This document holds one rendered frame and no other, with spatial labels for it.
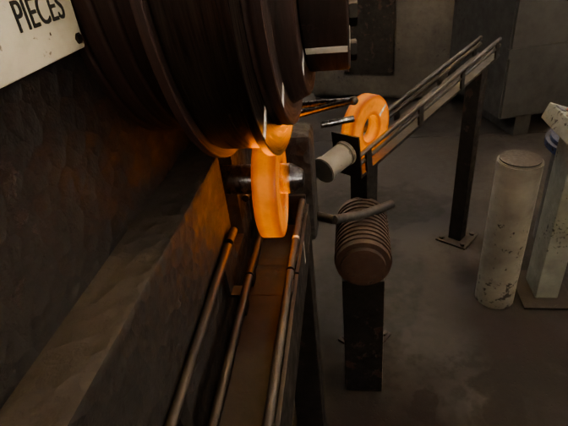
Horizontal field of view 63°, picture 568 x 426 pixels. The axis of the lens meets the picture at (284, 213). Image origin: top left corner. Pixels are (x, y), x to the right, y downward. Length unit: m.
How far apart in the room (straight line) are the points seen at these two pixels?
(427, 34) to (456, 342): 2.20
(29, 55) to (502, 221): 1.31
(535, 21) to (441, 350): 1.78
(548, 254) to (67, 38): 1.47
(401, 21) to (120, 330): 3.03
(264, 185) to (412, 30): 2.74
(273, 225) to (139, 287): 0.25
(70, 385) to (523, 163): 1.25
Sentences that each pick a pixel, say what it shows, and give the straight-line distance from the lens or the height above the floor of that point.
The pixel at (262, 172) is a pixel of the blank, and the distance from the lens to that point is 0.60.
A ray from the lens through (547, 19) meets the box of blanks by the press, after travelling 2.77.
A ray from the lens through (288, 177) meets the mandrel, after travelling 0.65.
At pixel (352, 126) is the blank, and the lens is 1.05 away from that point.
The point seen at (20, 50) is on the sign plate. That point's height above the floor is 1.08.
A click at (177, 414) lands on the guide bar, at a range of 0.49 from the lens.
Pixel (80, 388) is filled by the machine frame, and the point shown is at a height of 0.87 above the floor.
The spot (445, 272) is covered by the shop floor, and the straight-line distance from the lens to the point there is 1.79.
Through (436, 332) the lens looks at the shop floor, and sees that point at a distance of 1.57.
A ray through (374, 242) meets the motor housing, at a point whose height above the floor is 0.53.
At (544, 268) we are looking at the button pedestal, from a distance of 1.68.
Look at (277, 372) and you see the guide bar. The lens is 0.56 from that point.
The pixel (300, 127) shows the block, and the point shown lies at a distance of 0.89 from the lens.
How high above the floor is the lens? 1.13
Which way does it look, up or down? 32 degrees down
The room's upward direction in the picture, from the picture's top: 7 degrees counter-clockwise
